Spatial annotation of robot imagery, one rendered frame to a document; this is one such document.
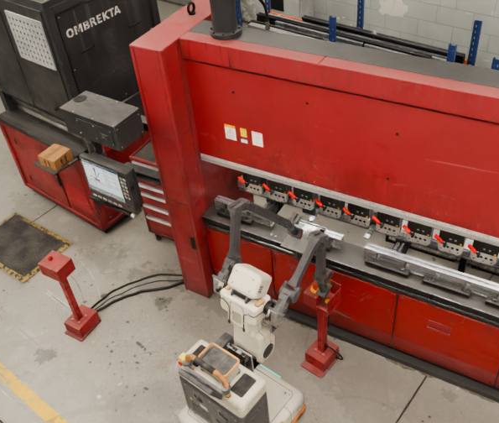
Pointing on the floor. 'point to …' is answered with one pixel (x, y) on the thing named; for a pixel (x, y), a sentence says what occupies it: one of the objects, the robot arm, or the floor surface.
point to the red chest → (153, 195)
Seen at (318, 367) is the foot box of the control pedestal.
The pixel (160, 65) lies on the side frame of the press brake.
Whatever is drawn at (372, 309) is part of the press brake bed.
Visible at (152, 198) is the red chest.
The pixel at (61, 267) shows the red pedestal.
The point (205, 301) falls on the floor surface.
